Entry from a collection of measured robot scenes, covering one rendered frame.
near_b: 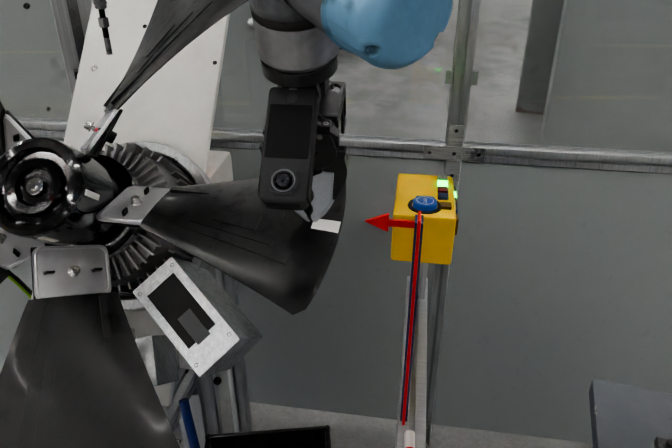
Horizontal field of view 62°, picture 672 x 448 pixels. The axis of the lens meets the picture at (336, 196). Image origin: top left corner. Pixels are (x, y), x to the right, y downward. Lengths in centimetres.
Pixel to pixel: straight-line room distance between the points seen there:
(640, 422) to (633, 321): 99
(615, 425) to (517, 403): 115
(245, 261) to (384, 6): 36
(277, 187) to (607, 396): 47
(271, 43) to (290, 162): 10
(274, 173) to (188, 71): 56
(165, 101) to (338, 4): 68
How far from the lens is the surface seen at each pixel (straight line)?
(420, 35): 38
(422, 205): 91
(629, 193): 151
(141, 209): 73
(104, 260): 78
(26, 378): 74
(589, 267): 159
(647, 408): 77
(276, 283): 61
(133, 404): 76
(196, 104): 100
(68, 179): 72
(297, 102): 53
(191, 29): 75
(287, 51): 49
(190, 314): 79
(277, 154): 51
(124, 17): 113
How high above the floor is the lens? 151
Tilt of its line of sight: 27 degrees down
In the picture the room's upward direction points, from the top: straight up
